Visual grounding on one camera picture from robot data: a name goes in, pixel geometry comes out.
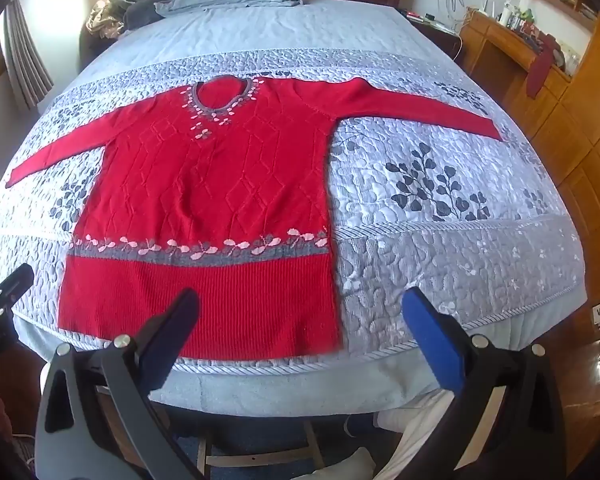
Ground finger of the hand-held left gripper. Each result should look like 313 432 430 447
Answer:
0 262 35 361

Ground pile of crumpled clothes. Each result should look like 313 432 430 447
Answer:
85 0 146 40

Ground striped curtain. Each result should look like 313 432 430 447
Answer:
2 0 56 111

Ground dark red hanging cloth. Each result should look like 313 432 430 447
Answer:
526 32 562 100

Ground red knitted sweater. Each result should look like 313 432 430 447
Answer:
6 75 503 361

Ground white bottles on desk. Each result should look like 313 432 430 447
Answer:
497 0 531 28

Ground wooden desk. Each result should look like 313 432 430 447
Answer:
459 10 583 161

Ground dark nightstand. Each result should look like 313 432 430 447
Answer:
405 9 462 58

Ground grey floral quilt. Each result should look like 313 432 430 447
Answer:
0 0 588 376

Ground dark grey garment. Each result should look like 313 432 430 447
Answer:
125 0 186 28

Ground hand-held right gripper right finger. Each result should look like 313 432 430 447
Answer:
402 287 567 480

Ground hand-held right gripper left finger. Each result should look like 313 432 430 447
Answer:
34 287 216 480

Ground light blue bed sheet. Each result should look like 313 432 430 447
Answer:
17 305 588 417

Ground wooden stool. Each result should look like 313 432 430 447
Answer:
195 407 327 480

